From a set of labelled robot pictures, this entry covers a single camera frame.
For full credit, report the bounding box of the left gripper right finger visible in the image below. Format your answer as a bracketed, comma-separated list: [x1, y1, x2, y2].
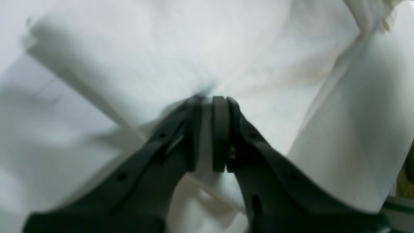
[212, 96, 392, 233]

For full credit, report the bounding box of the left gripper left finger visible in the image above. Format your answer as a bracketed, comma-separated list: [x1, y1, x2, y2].
[23, 95, 202, 233]

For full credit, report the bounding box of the white printed t-shirt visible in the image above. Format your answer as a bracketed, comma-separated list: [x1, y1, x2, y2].
[30, 0, 413, 213]

